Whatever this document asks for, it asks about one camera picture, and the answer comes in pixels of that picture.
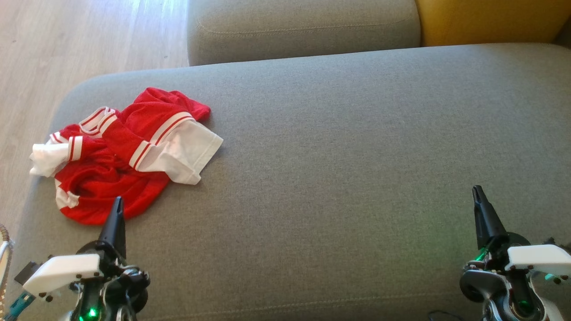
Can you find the yellow sofa cushion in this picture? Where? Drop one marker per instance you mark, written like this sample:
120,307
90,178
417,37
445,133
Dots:
486,20

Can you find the red mesh shorts white trim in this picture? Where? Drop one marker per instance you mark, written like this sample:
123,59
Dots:
111,196

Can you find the cream woven laundry basket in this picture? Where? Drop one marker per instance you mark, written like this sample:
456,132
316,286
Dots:
3,258

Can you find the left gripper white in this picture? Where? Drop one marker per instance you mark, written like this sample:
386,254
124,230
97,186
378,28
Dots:
62,272

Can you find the red basketball jersey white sleeves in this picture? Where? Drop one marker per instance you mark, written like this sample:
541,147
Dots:
174,147

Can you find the grey sofa seat cushion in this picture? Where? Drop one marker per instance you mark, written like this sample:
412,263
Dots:
339,169

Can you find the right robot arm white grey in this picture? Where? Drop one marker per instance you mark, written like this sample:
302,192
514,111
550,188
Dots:
549,312

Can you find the left teal camera connector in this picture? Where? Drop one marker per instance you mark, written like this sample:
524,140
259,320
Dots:
20,305

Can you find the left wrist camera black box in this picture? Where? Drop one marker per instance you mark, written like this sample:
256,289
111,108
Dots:
26,273

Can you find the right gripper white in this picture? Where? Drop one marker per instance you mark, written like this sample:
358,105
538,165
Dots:
539,258

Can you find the grey sofa back cushion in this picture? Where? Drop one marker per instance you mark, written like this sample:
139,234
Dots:
303,31

